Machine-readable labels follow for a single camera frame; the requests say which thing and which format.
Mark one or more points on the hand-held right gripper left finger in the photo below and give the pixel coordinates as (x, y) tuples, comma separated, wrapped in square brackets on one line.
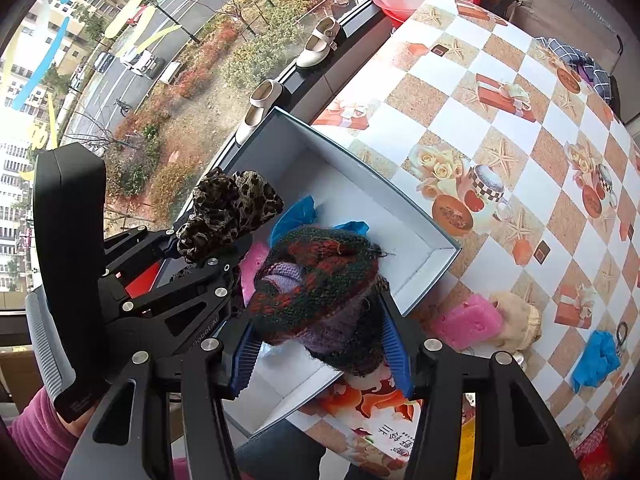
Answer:
[(245, 360)]

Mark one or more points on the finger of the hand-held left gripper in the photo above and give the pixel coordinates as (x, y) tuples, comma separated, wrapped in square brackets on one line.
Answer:
[(150, 245), (220, 280)]

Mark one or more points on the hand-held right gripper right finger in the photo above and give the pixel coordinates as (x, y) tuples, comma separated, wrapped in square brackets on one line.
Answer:
[(397, 355)]

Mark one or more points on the leopard print scrunchie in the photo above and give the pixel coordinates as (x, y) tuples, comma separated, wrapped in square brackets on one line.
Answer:
[(225, 210)]

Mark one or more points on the multicolour knitted hat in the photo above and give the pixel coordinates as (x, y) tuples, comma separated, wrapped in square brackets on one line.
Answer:
[(320, 290)]

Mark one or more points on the grey cardboard box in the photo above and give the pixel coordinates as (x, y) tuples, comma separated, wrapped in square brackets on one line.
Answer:
[(350, 185)]

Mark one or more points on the person's left forearm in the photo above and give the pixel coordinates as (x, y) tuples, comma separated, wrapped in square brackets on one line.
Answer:
[(40, 430)]

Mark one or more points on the red plastic stool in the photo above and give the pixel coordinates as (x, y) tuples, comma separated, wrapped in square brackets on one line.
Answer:
[(140, 282)]

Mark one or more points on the red patterned carton box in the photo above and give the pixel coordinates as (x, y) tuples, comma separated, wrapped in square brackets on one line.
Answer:
[(370, 410)]

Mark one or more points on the person's blue jeans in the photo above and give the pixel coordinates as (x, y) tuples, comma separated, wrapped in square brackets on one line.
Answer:
[(280, 452)]

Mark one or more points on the red gingham cloth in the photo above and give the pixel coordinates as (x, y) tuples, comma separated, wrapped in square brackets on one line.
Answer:
[(595, 460)]

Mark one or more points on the checkered printed tablecloth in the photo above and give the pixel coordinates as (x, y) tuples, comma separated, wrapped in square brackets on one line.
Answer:
[(450, 125)]

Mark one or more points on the red plastic basin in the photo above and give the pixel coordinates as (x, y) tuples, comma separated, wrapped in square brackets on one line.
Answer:
[(395, 14)]

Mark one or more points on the dark plaid cloth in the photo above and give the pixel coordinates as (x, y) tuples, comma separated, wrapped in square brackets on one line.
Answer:
[(575, 57)]

